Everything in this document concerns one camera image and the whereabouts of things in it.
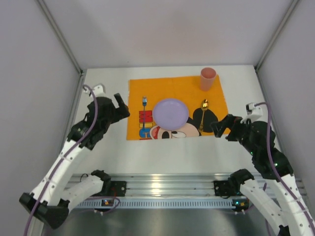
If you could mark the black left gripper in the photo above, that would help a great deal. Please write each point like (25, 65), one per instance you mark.
(115, 109)

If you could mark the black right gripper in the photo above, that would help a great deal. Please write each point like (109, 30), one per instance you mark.
(230, 126)

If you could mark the blue metallic fork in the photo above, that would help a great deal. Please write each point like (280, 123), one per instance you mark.
(144, 104)

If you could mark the orange Mickey Mouse cloth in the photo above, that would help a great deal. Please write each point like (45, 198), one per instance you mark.
(186, 89)

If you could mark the gold ornate spoon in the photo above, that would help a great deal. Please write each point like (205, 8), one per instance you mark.
(204, 107)

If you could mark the lilac plate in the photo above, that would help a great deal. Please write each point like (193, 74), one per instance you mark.
(170, 114)

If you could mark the pink plastic cup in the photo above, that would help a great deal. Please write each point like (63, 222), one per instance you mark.
(207, 78)

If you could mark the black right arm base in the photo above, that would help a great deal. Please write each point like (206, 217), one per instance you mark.
(227, 188)

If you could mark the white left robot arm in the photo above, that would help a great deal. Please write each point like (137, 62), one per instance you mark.
(50, 202)

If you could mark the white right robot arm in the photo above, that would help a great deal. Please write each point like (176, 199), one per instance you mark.
(288, 214)

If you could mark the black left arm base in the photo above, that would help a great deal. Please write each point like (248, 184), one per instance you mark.
(117, 189)

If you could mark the left aluminium corner post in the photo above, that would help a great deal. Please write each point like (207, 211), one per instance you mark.
(57, 31)

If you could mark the aluminium corner post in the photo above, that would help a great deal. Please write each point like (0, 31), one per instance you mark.
(57, 31)
(276, 34)

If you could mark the aluminium frame rail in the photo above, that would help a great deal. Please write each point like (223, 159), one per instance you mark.
(169, 185)

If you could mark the grey slotted cable duct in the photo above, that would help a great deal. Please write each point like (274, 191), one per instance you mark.
(201, 203)

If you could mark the right aluminium corner post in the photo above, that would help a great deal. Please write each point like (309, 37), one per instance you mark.
(276, 34)

